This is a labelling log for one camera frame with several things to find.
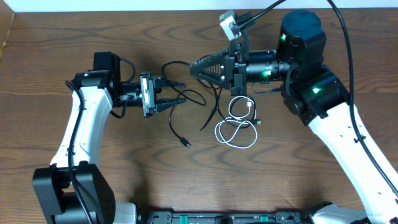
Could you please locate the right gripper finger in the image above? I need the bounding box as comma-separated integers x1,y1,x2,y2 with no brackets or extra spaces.
194,49,229,65
190,55,232,90

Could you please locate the white USB cable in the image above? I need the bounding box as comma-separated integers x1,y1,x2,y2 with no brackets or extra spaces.
215,95,259,149

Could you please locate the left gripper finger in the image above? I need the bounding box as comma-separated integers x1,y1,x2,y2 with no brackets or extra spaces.
155,98,186,113
154,77,186,88

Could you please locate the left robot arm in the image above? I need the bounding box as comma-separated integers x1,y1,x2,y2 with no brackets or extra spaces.
32,52,184,223

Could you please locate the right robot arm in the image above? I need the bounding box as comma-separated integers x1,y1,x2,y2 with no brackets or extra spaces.
191,10,397,223

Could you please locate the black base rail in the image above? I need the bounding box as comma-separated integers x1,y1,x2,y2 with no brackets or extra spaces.
146,211,313,224

